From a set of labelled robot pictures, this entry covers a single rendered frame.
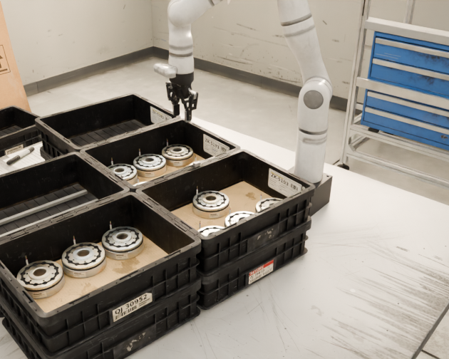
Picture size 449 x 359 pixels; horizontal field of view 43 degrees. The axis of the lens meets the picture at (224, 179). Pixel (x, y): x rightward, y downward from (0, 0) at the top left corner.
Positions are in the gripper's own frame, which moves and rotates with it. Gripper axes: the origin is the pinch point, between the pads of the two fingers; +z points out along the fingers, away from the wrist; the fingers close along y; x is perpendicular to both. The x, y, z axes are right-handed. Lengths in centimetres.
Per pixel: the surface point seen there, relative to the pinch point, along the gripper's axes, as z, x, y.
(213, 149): 12.0, -7.5, -6.4
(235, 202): 17.4, 2.5, -28.9
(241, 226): 8, 18, -49
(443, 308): 31, -20, -86
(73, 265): 14, 54, -30
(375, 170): 100, -181, 45
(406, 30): 8, -171, 33
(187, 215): 17.4, 17.6, -25.6
